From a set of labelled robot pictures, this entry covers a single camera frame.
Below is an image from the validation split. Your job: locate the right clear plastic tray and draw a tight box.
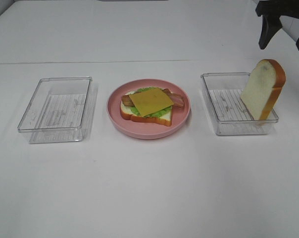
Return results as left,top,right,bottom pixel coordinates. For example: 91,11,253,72
200,72,279,136

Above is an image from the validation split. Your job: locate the green lettuce leaf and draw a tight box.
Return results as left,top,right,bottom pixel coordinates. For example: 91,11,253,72
129,86,172,119

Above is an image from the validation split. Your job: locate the brown bacon strip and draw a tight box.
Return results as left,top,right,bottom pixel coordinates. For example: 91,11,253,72
121,95,134,107

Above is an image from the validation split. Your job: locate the toast bread slice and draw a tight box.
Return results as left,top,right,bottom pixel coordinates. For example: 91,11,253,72
120,91,172,126
240,59,286,120

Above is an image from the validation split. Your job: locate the yellow cheese slice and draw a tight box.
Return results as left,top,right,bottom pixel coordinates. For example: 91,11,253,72
128,88,175,117

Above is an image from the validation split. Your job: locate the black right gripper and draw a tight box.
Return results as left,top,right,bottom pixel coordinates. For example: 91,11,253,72
255,0,299,50

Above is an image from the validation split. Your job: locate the pink bacon strip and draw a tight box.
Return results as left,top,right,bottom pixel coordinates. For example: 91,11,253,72
162,88,185,108

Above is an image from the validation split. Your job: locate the pink round plate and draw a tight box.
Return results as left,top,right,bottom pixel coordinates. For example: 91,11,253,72
107,79,191,139

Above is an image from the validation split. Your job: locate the left clear plastic tray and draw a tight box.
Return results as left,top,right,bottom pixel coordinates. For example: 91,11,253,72
17,76,96,144

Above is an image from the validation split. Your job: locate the clear plastic tray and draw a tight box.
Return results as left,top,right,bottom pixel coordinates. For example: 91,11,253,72
17,76,96,144
200,72,279,136

